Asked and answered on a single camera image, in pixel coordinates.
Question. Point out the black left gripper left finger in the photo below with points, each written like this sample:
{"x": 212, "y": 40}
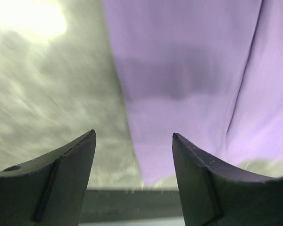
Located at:
{"x": 48, "y": 190}

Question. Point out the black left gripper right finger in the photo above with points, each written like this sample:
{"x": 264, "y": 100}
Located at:
{"x": 215, "y": 193}

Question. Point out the purple t shirt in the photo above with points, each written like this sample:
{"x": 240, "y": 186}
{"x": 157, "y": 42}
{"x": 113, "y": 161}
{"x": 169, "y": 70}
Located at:
{"x": 211, "y": 70}

